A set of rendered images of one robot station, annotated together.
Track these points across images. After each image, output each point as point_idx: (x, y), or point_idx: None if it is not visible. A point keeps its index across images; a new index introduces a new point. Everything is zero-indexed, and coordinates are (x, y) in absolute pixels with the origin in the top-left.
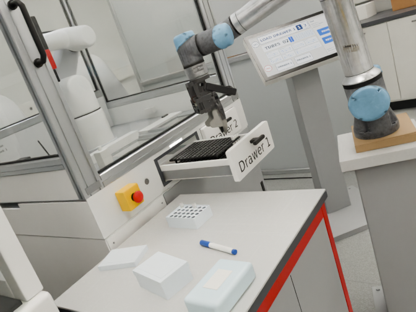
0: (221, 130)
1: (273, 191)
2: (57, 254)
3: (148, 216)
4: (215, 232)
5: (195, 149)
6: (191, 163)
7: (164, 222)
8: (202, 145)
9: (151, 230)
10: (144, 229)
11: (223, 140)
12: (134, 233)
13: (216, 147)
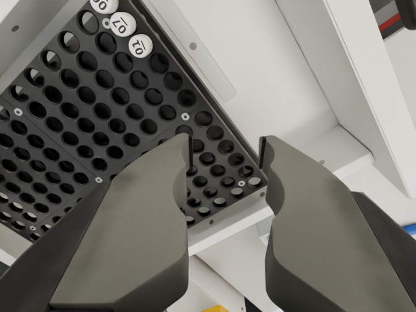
0: (192, 147)
1: (400, 38)
2: None
3: (190, 262)
4: (392, 204)
5: (70, 205)
6: (212, 244)
7: (247, 249)
8: (44, 174)
9: (254, 267)
10: (238, 273)
11: (79, 80)
12: (233, 284)
13: (159, 143)
